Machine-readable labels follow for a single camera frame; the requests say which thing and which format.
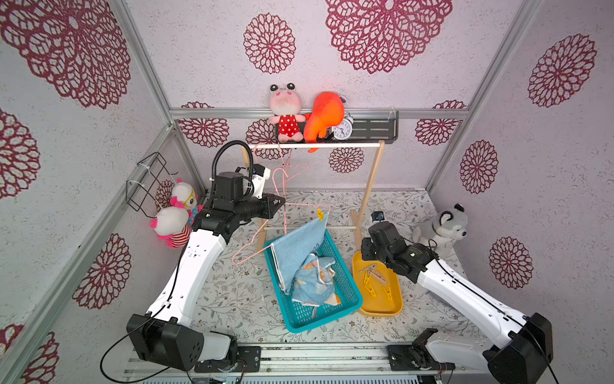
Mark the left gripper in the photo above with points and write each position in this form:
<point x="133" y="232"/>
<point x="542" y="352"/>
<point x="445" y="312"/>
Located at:
<point x="269" y="210"/>

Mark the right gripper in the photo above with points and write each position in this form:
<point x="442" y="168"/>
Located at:
<point x="371" y="245"/>

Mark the grey clothespin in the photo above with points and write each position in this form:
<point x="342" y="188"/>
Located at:
<point x="369" y="269"/>

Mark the beige clothespin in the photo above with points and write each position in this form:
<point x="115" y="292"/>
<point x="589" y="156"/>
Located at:
<point x="379" y="277"/>

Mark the pink wire hanger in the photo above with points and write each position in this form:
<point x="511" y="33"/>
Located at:
<point x="259" y="235"/>
<point x="290" y="170"/>
<point x="274" y="153"/>

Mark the blue bear towel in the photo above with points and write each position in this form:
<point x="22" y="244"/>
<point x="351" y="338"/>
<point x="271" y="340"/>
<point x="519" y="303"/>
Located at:
<point x="290" y="251"/>

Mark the light blue patterned towel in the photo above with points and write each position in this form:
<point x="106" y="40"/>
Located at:
<point x="314" y="282"/>

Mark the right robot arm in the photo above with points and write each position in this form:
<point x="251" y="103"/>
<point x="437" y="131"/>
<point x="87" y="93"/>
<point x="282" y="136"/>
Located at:
<point x="516" y="348"/>

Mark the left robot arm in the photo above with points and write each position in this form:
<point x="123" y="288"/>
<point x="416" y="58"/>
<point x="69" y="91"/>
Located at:
<point x="164" y="335"/>

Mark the yellow plastic tray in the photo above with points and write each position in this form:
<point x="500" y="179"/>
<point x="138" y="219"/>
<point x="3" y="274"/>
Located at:
<point x="380" y="306"/>

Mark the grey white husky plush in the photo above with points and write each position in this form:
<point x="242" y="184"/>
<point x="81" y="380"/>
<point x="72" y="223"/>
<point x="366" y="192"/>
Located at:
<point x="443" y="230"/>

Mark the plush with yellow glasses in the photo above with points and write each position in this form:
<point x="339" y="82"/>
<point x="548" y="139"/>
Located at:
<point x="184" y="196"/>

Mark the teal plastic basket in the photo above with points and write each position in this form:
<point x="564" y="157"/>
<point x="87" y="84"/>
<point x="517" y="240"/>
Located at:
<point x="297" y="318"/>

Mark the white alarm clock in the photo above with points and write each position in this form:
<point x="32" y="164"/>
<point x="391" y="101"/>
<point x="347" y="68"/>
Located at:
<point x="343" y="130"/>

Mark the pink frog plush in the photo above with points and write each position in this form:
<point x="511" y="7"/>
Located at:
<point x="286" y="107"/>

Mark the white pink plush toy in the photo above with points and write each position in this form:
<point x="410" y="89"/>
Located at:
<point x="171" y="225"/>

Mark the orange red plush toy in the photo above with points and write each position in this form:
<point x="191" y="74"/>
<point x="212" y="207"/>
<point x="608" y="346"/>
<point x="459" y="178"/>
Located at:
<point x="328" y="110"/>

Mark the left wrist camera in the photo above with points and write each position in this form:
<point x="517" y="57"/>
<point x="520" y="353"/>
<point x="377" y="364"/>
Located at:
<point x="259" y="177"/>

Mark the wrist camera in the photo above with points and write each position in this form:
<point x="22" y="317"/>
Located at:
<point x="259" y="177"/>
<point x="378" y="216"/>

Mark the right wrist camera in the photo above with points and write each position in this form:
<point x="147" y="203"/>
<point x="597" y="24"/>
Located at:
<point x="378" y="216"/>

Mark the black wall shelf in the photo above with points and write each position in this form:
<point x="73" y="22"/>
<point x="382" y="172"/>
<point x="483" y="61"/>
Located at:
<point x="370" y="128"/>

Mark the black wire wall basket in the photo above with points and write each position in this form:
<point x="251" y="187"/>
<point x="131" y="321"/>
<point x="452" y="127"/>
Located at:
<point x="149" y="193"/>

